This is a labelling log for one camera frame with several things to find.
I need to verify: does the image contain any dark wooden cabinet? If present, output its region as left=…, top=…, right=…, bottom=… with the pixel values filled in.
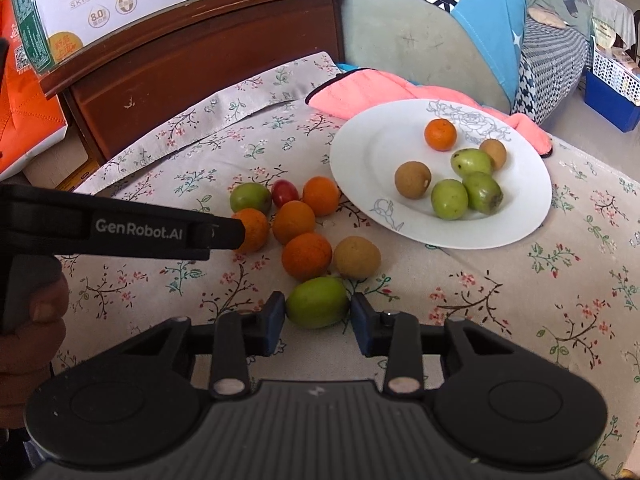
left=40, top=0, right=351, bottom=166

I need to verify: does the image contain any white table cover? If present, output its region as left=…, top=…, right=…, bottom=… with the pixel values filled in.
left=580, top=0, right=636, bottom=46

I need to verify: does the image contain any beige pillow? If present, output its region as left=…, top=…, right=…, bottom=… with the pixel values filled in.
left=527, top=7, right=568, bottom=28

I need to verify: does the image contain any floral tablecloth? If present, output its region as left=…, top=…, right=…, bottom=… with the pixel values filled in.
left=50, top=51, right=640, bottom=476

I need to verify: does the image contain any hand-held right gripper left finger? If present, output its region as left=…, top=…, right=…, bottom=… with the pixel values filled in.
left=120, top=291, right=287, bottom=402

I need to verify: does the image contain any dark green jujube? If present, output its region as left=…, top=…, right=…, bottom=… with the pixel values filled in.
left=462, top=171, right=504, bottom=215

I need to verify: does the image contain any brown cardboard box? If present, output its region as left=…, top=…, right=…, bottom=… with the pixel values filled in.
left=22, top=135, right=101, bottom=191

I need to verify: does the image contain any red cherry tomato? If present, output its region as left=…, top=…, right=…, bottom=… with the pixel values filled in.
left=271, top=179, right=300, bottom=209

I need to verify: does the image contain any small green jujube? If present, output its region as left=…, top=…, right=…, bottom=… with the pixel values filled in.
left=229, top=183, right=273, bottom=215

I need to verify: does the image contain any orange tangerine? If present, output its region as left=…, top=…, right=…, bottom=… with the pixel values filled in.
left=272, top=200, right=317, bottom=246
left=281, top=232, right=333, bottom=282
left=424, top=118, right=458, bottom=152
left=231, top=208, right=271, bottom=254
left=302, top=176, right=342, bottom=217

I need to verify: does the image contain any person's left hand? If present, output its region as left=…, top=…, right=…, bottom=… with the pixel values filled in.
left=0, top=261, right=70, bottom=392

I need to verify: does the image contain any white green packet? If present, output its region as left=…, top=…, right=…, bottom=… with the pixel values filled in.
left=592, top=16, right=621, bottom=51

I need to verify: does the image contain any houndstooth sofa cover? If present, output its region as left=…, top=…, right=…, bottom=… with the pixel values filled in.
left=515, top=20, right=593, bottom=126

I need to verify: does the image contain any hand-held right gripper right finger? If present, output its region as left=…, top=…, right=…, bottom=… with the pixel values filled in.
left=351, top=292, right=522, bottom=402

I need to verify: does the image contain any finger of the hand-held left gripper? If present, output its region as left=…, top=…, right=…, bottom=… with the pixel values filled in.
left=209, top=216, right=247, bottom=258

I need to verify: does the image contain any brown kiwi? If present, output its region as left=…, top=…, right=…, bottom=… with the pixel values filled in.
left=479, top=138, right=508, bottom=171
left=394, top=160, right=432, bottom=200
left=333, top=236, right=382, bottom=281

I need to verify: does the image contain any blue storage bin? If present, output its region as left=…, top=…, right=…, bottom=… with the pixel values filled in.
left=584, top=70, right=640, bottom=133

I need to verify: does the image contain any orange paper bag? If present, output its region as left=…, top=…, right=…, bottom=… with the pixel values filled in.
left=0, top=0, right=69, bottom=178

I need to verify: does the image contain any white plastic basket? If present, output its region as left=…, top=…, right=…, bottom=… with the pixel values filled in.
left=592, top=50, right=640, bottom=108

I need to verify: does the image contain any pink cloth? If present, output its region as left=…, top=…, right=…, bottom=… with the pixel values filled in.
left=306, top=67, right=555, bottom=160

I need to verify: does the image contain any white printed milk carton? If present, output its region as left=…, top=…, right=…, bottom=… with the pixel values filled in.
left=7, top=0, right=268, bottom=73

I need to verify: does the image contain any white floral print plate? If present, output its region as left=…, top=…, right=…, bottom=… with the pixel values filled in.
left=330, top=99, right=553, bottom=250

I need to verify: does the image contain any grey green sofa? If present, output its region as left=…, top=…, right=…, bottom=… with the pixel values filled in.
left=342, top=0, right=596, bottom=126

